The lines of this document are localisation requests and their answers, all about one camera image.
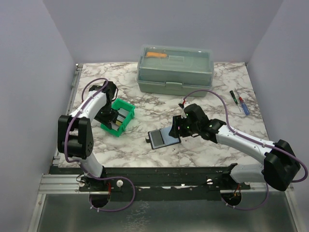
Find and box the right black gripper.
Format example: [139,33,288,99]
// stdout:
[169,115,200,138]

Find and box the green plastic bin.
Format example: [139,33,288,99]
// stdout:
[100,99,135,137]

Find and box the black card holder wallet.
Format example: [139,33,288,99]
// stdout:
[145,126,181,150]

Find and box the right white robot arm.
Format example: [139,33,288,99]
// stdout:
[169,104,300,191]

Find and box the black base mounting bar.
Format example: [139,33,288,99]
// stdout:
[49,166,237,203]

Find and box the grey plastic tool box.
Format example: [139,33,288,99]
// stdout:
[137,45,214,96]

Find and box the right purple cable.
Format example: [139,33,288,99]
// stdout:
[180,89,309,210]

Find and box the green handled screwdriver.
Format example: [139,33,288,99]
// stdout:
[229,90,241,111]

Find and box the orange handled tool in box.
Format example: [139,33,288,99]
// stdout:
[145,52,168,58]

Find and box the aluminium rail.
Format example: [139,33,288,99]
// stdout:
[37,173,294,195]

